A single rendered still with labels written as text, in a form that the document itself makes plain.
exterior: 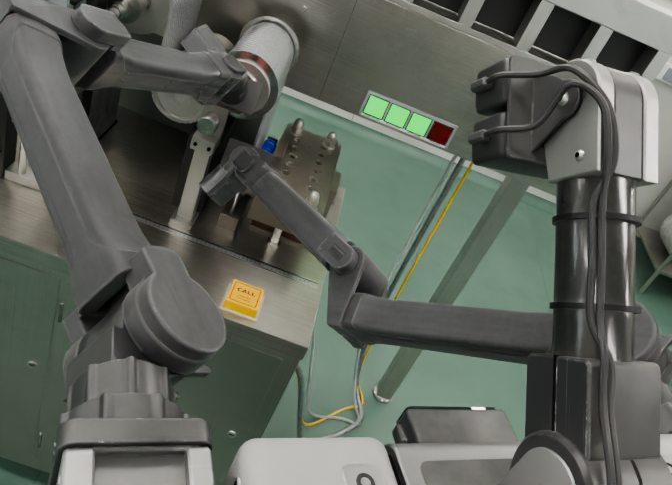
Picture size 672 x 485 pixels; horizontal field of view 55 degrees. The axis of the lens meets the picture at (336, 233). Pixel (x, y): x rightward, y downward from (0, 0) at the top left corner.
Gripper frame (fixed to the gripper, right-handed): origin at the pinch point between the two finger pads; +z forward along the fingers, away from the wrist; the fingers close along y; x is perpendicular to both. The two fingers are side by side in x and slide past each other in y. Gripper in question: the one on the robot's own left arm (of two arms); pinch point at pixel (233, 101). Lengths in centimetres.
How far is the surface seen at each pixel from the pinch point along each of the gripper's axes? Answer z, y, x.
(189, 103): 7.7, -9.2, -2.3
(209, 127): -0.2, -2.5, -6.8
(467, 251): 68, 79, -3
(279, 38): 12.4, 3.2, 19.9
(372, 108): 30.9, 30.4, 18.3
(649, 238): 252, 250, 71
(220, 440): 29, 24, -73
